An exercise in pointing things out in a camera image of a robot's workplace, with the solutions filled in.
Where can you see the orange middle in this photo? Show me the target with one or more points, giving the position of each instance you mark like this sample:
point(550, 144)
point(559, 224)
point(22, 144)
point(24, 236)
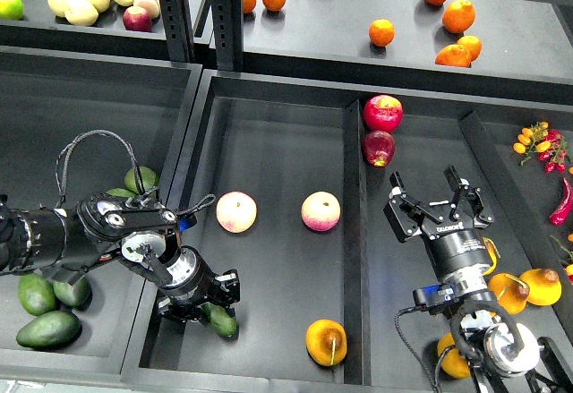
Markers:
point(381, 32)

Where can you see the bright red apple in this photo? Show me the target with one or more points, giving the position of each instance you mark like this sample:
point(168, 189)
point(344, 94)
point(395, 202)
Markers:
point(383, 113)

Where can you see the black shelf post left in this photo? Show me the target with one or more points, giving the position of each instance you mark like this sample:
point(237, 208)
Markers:
point(177, 23)

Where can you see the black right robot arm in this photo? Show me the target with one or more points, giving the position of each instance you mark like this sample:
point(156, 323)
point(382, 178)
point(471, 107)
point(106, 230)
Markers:
point(494, 345)

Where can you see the dark red shelf apple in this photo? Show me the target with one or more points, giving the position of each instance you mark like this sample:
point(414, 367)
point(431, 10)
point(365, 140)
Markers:
point(137, 18)

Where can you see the yellow pear far right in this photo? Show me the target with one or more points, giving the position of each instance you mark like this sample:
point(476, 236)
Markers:
point(544, 286)

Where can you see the green avocado lower middle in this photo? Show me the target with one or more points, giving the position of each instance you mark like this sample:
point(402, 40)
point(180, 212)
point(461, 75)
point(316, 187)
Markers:
point(75, 295)

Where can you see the black left tray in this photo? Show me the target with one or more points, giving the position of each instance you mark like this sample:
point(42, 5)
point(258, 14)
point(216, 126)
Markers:
point(122, 106)

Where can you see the black middle tray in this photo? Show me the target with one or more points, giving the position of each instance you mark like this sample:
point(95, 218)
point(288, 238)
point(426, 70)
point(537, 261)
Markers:
point(281, 140)

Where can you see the black shelf post right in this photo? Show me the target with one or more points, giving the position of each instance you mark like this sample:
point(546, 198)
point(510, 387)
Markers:
point(227, 16)

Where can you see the pink yellow apple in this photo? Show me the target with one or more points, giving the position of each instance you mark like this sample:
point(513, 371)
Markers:
point(236, 212)
point(320, 211)

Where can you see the orange lower right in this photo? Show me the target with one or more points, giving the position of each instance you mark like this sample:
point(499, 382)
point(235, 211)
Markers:
point(473, 44)

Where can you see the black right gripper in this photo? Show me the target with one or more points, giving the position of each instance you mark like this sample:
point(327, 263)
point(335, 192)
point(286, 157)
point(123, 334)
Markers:
point(450, 247)

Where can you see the yellow pear bottom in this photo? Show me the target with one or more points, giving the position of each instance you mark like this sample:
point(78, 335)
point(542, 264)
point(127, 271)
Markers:
point(453, 363)

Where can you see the cherry tomato bunch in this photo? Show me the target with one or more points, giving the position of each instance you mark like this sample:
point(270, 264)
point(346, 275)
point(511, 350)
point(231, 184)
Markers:
point(546, 144)

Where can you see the black slanted divider bar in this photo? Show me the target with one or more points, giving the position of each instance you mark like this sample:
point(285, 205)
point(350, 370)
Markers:
point(532, 236)

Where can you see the green avocado upper right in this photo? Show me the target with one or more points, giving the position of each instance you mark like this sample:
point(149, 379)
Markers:
point(148, 176)

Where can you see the green avocado bottom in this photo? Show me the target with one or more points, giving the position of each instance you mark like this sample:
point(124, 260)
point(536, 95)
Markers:
point(49, 330)

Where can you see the yellow brown pear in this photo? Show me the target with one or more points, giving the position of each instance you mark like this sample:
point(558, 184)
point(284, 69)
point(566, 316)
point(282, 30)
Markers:
point(326, 342)

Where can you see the red chili pepper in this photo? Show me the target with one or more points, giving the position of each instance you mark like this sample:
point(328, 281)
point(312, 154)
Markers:
point(562, 211)

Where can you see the large orange right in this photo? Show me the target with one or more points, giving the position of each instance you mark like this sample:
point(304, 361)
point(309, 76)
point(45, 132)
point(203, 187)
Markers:
point(459, 16)

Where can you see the dark green avocado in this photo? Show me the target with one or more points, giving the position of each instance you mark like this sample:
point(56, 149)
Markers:
point(220, 320)

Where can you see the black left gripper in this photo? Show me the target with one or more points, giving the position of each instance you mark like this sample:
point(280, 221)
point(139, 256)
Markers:
point(186, 282)

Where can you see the black shelf post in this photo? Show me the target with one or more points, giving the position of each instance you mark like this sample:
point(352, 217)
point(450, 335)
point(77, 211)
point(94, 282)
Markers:
point(227, 16)
point(177, 23)

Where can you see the black tray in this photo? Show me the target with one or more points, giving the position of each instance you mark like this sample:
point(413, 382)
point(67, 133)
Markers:
point(281, 140)
point(122, 106)

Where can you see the pink peach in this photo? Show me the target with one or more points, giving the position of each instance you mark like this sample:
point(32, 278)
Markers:
point(152, 6)

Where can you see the green avocado upper left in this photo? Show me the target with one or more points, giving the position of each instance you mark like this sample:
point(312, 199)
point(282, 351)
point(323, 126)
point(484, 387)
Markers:
point(120, 192)

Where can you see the pale yellow pear front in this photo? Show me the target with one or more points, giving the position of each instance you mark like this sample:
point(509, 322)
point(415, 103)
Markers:
point(81, 13)

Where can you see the green avocado lower left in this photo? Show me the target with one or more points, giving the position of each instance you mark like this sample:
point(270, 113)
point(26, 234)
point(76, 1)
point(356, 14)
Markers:
point(36, 294)

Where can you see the yellow pear hidden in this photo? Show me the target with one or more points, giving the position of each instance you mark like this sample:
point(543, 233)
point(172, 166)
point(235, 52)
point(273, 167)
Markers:
point(493, 253)

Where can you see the yellow pear with stem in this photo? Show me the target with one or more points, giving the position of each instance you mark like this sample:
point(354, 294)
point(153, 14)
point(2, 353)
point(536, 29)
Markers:
point(511, 292)

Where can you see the pink yellow apple left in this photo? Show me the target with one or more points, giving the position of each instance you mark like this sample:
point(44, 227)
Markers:
point(236, 212)

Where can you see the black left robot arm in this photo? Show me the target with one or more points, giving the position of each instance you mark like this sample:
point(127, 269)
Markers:
point(139, 232)

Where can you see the orange lower front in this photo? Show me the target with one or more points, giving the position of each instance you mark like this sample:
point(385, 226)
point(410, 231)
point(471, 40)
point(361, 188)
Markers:
point(454, 55)

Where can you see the pink yellow apple right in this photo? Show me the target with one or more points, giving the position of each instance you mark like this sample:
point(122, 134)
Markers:
point(320, 211)

